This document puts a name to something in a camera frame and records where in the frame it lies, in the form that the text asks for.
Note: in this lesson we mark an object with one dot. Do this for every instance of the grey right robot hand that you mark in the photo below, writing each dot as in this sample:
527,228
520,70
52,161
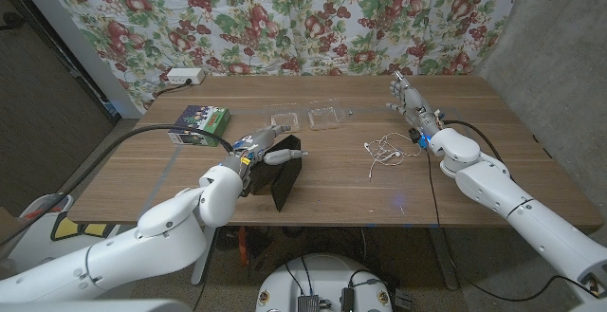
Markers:
412,103

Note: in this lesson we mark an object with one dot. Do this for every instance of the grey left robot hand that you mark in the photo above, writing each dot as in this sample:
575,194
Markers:
256,143

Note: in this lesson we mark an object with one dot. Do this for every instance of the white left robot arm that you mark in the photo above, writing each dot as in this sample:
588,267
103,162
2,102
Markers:
142,250

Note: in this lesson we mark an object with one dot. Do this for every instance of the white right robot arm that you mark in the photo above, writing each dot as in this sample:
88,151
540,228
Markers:
512,198

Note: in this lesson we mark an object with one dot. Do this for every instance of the clear plastic clamshell container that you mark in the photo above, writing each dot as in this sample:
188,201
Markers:
325,117

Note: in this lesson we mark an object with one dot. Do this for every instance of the green puzzle box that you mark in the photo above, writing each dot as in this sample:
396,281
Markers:
199,122

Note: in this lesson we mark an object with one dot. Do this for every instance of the white power strip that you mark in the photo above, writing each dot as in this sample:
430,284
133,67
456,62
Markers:
185,75

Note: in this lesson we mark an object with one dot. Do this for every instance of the black device under table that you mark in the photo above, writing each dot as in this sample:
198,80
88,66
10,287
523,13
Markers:
227,238

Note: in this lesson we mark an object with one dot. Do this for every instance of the floral fruit print backdrop cloth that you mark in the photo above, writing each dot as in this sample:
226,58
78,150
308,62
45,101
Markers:
303,18

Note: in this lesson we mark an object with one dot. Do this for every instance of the white table leg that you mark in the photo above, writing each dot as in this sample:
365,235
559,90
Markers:
201,274

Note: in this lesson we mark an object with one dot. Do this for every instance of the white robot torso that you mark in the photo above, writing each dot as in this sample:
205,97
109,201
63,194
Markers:
322,274

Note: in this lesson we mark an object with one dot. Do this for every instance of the grey table leg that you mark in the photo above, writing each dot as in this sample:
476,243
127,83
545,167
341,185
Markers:
443,260

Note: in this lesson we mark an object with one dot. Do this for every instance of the grey electronics module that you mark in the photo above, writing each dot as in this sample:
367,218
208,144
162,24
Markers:
308,303

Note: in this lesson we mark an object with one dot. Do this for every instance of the black electronics module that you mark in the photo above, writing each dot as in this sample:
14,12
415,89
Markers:
347,300

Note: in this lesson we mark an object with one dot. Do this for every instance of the grey block beside torso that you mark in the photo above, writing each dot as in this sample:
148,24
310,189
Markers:
404,300

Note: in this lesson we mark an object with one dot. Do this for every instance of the yellow black pad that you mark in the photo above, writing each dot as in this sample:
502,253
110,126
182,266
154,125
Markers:
71,229

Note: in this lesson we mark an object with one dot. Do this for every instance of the white plastic bin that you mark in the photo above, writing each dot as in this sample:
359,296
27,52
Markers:
47,203

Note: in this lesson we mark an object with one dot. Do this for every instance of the orange item in bin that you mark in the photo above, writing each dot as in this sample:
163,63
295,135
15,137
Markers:
42,212

